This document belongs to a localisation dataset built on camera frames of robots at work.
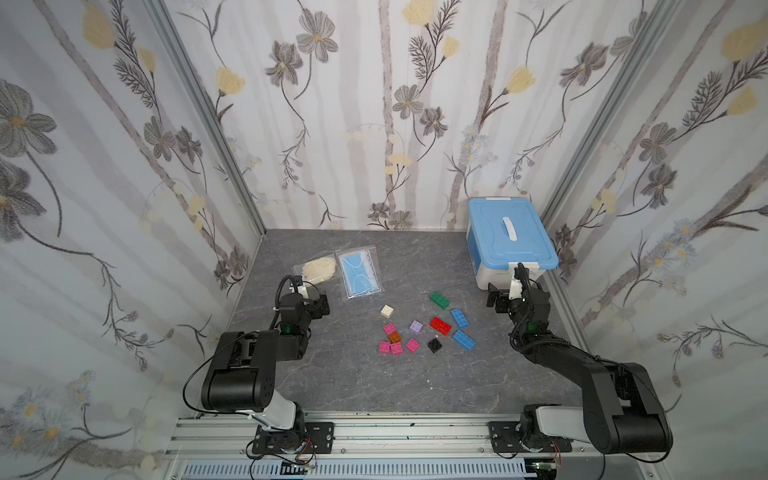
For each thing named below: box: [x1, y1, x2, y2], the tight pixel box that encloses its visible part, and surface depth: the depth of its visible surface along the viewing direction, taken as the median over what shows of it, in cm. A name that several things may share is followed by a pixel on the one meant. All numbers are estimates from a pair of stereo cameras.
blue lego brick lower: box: [452, 329, 476, 351], surface depth 92 cm
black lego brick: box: [427, 338, 443, 354], surface depth 90 cm
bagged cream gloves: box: [293, 252, 338, 287], surface depth 109 cm
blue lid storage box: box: [467, 197, 559, 290], surface depth 98 cm
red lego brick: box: [429, 316, 453, 336], surface depth 95 cm
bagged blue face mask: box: [334, 245, 384, 301], surface depth 109 cm
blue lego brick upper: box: [450, 308, 469, 329], surface depth 96 cm
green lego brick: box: [429, 292, 450, 309], surface depth 101 cm
